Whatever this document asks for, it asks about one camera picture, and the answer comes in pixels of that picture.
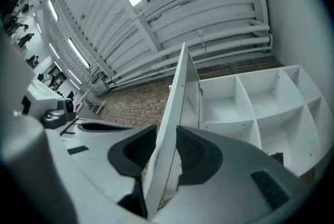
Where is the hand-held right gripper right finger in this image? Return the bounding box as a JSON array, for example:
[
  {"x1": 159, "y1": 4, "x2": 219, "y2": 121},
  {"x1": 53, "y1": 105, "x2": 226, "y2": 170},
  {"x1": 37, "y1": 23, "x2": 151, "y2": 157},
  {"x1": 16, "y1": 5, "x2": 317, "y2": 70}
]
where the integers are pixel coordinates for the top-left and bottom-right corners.
[{"x1": 153, "y1": 125, "x2": 318, "y2": 224}]

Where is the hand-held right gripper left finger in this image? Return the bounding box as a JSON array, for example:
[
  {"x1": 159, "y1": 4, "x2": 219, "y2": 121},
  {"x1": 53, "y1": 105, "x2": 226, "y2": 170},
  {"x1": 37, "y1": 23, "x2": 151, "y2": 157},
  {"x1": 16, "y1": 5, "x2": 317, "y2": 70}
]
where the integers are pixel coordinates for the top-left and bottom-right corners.
[{"x1": 44, "y1": 118, "x2": 158, "y2": 224}]

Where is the white cabinet door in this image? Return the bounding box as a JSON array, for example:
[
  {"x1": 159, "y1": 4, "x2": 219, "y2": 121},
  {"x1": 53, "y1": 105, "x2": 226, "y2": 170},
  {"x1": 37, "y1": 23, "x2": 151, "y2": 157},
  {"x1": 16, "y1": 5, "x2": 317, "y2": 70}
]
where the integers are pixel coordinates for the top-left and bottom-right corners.
[{"x1": 142, "y1": 42, "x2": 202, "y2": 220}]

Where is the white open shelf cabinet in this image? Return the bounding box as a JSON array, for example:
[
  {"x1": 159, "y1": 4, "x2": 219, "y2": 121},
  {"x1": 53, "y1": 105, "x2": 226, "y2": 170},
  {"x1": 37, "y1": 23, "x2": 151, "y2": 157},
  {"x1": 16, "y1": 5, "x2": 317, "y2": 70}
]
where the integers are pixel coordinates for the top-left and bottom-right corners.
[{"x1": 198, "y1": 64, "x2": 330, "y2": 185}]

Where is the white metal rack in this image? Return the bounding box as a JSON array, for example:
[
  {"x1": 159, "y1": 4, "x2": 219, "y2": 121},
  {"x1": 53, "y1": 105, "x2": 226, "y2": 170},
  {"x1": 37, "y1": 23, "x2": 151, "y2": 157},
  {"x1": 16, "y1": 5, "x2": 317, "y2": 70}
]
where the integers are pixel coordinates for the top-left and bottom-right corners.
[{"x1": 77, "y1": 88, "x2": 106, "y2": 115}]

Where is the small black box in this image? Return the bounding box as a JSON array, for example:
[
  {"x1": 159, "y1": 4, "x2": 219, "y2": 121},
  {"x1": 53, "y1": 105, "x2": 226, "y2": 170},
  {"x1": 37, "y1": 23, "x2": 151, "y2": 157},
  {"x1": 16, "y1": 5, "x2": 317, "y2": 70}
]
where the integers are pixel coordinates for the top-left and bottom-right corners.
[{"x1": 269, "y1": 152, "x2": 284, "y2": 166}]

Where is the thick white ceiling pipe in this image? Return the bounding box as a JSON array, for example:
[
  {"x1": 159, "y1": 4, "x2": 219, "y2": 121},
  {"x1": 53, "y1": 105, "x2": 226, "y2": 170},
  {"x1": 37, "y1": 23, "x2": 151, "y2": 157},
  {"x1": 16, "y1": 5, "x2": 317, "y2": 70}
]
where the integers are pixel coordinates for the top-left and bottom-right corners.
[
  {"x1": 113, "y1": 36, "x2": 272, "y2": 86},
  {"x1": 111, "y1": 24, "x2": 271, "y2": 82}
]

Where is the row of long ceiling lights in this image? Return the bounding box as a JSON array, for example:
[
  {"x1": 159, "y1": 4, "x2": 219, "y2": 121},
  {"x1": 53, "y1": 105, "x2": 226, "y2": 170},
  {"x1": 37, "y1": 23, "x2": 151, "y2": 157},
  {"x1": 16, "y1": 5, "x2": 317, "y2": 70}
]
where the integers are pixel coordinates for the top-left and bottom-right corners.
[{"x1": 32, "y1": 0, "x2": 91, "y2": 88}]

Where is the grey camera module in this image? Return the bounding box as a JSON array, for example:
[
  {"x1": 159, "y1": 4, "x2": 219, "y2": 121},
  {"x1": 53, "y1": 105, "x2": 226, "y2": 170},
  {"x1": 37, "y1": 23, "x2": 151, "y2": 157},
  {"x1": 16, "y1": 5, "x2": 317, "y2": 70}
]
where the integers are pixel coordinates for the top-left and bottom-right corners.
[{"x1": 41, "y1": 98, "x2": 77, "y2": 129}]

